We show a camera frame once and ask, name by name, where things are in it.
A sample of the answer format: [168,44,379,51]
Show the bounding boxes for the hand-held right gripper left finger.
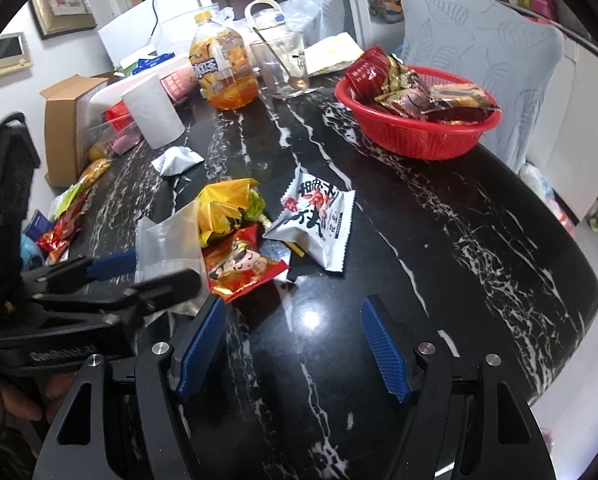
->
[31,294,227,480]

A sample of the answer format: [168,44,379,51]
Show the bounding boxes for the plain white snack packet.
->
[151,146,206,177]

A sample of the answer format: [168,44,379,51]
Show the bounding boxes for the brown sausage snack packet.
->
[374,55,432,118]

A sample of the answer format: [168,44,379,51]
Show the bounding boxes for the red cartoon snack packet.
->
[202,223,290,303]

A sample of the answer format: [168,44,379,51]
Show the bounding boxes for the clear cake packet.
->
[424,85,500,123]

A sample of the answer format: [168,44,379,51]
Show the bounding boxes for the blue wipes pack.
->
[131,54,177,73]

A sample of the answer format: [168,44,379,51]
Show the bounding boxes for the yellow patterned white pouch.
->
[304,32,364,76]

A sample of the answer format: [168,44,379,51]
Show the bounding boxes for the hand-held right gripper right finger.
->
[360,295,554,480]

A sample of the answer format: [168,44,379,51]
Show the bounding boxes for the wall intercom panel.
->
[0,32,32,81]

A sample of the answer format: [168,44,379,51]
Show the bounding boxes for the dark blue booklet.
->
[23,212,54,241]

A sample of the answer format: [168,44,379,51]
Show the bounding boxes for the glass cup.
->
[250,31,310,100]

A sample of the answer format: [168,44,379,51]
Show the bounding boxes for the clear plastic container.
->
[76,95,144,156]

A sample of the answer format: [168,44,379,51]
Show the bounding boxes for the green label packet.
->
[54,182,87,218]

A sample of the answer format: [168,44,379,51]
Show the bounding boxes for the small pink block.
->
[110,135,140,155]

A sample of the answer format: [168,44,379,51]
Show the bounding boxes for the clear zip bag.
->
[135,200,210,316]

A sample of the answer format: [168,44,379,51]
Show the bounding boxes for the iced tea bottle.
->
[189,10,260,111]

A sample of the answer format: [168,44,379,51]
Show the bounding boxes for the white appliance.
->
[98,5,200,68]

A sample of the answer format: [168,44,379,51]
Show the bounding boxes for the yellow snack packet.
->
[197,178,267,248]

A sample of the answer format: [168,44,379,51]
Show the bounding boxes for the red plastic basket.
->
[335,67,501,162]

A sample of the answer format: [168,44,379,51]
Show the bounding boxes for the pink gift box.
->
[529,0,560,21]

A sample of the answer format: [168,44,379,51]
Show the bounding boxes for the dark red snack packet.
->
[344,46,394,106]

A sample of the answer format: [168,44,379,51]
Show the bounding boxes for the framed picture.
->
[29,0,97,41]

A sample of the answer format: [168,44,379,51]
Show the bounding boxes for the patterned hanging bag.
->
[366,0,404,23]

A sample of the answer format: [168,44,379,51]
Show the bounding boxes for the white paper towel roll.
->
[121,78,186,150]

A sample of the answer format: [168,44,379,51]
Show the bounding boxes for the brown cardboard box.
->
[40,75,110,187]

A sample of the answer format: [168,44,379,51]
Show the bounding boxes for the light blue covered chair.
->
[400,0,564,173]

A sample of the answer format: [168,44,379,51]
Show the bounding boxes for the white handled water bottle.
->
[244,0,286,43]

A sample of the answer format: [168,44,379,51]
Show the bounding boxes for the person's left hand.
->
[0,372,74,431]

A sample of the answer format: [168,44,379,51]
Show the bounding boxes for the small red packets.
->
[36,192,90,261]

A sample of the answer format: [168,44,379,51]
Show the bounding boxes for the white printed snack packet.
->
[263,166,356,273]

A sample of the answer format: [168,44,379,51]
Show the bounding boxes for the golden snack packet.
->
[76,158,114,191]

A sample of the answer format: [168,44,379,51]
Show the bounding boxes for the white cabinet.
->
[524,35,598,221]

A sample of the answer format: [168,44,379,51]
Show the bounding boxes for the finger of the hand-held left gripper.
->
[21,250,138,288]
[29,268,202,326]

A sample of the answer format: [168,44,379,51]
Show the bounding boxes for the chair under clear plastic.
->
[279,0,346,36]

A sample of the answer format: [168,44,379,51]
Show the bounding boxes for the metal spoon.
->
[253,27,302,86]

